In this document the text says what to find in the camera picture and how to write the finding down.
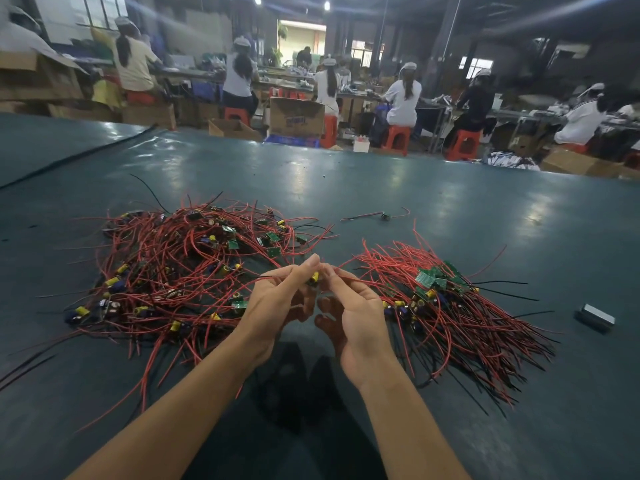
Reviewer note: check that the person's right hand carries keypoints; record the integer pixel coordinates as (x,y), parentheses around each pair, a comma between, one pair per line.
(355,330)

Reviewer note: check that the person's left hand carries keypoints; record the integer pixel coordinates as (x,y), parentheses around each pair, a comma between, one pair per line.
(268,310)

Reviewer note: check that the person's left forearm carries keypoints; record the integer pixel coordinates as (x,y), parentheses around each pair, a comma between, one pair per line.
(160,425)

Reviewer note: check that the person's right forearm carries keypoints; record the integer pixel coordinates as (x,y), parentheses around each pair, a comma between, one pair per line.
(410,430)

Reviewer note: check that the blue plastic crate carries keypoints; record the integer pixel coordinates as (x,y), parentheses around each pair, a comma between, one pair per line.
(293,140)

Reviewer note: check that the dark green table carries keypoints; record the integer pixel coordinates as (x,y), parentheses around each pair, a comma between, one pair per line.
(520,225)

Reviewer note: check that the heap of black white items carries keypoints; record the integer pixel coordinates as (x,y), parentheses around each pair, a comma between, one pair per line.
(512,160)

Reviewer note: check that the small black grey block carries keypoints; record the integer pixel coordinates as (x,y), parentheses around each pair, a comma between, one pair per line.
(595,318)

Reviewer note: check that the yellow sack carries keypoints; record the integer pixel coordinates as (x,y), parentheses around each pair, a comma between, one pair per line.
(106,93)

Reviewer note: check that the large open cardboard box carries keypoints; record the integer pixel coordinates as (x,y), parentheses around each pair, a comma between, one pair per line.
(40,75)

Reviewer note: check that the grid window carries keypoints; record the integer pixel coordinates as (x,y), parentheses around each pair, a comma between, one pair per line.
(100,8)

